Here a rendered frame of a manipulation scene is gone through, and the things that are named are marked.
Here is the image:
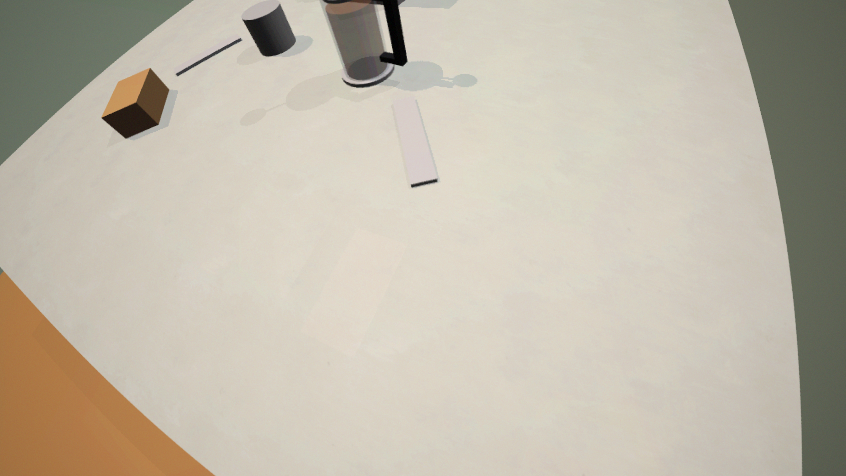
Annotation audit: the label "black cylinder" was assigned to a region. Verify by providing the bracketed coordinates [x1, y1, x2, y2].
[241, 0, 296, 57]

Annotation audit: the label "tan cube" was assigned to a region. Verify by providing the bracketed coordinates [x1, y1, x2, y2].
[101, 68, 169, 139]

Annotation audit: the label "glass french press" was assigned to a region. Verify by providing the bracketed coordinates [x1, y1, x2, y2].
[319, 0, 408, 88]

